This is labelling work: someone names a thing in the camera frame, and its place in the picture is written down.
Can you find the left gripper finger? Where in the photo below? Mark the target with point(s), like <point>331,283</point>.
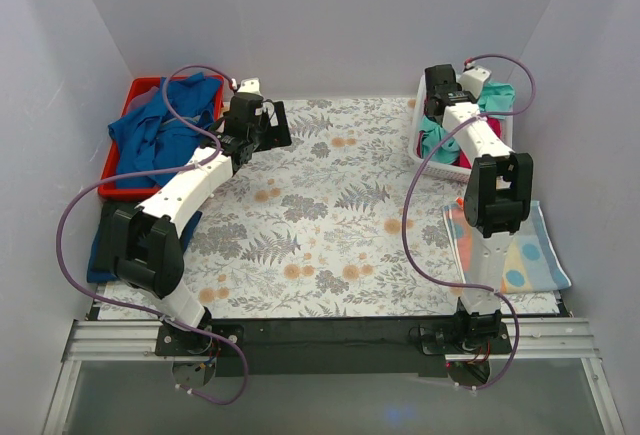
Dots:
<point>263,139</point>
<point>280,132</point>

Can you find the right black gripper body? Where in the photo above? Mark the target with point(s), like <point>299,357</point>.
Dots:
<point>432,106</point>

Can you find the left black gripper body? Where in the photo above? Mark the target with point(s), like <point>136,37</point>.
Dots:
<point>276,125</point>

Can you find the magenta t shirt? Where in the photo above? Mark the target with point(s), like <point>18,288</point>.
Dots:
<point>495,125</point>

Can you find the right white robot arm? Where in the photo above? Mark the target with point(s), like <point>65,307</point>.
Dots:
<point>496,202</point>

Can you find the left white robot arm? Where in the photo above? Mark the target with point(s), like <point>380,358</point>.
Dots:
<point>146,250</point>

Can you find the white plastic basket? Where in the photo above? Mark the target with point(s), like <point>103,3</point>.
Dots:
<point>439,170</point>

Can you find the teal crumpled t shirt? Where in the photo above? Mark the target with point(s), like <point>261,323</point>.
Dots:
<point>495,96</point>

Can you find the blue crumpled t shirt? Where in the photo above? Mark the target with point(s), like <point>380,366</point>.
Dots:
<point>148,137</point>

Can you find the dark blue folded t shirt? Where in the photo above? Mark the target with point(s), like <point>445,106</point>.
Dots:
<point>98,269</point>

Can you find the floral table mat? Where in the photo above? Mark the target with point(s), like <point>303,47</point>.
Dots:
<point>337,224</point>

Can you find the colourful dotted towel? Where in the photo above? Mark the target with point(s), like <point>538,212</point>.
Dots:
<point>531,265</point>

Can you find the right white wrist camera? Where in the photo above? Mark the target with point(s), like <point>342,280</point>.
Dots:
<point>473,80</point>

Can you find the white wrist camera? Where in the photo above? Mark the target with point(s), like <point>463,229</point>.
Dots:
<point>473,80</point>
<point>250,86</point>

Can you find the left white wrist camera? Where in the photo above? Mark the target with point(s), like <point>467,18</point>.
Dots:
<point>250,86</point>

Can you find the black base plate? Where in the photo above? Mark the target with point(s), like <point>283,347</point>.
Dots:
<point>319,346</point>

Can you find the aluminium rail frame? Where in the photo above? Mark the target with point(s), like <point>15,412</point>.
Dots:
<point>535,338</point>

